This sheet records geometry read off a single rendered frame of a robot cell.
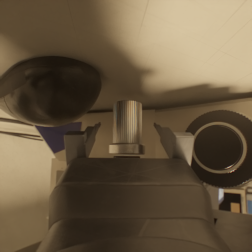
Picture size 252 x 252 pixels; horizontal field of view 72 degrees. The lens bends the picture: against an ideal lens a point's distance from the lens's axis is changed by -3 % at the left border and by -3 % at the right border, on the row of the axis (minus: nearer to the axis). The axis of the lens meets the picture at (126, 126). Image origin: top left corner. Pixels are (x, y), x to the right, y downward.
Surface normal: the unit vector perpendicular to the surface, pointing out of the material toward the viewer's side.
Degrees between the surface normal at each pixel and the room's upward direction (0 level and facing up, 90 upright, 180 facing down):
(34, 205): 90
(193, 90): 0
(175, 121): 90
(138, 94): 0
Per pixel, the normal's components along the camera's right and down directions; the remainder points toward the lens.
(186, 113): -0.55, -0.13
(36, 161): 0.83, -0.07
